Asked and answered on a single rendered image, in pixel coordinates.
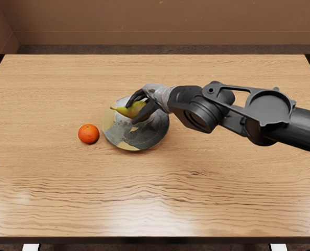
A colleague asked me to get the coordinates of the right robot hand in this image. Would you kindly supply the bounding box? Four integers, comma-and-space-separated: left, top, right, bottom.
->
125, 83, 175, 125

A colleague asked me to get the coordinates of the grey patterned plate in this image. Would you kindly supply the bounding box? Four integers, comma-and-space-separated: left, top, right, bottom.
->
101, 95, 170, 152

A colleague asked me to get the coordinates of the yellow-green pear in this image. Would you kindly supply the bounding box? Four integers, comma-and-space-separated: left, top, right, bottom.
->
110, 100, 148, 120

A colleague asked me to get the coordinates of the orange fruit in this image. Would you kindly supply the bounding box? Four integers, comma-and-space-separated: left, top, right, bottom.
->
77, 123, 100, 145

